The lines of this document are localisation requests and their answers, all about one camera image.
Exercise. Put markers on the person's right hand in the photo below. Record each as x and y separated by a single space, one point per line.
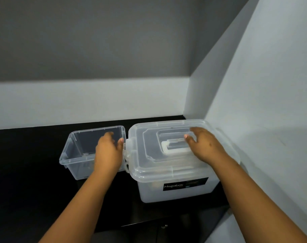
206 146

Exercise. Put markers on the person's left hand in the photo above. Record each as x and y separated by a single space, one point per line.
108 154

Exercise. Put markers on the small clear bin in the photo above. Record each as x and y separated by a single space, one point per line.
77 159

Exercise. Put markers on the large translucent storage container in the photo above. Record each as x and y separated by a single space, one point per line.
153 194

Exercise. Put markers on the person's right forearm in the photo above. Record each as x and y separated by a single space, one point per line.
257 199

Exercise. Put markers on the person's left forearm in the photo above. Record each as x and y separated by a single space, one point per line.
80 207

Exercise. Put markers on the dark cabinet front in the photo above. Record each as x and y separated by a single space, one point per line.
143 232

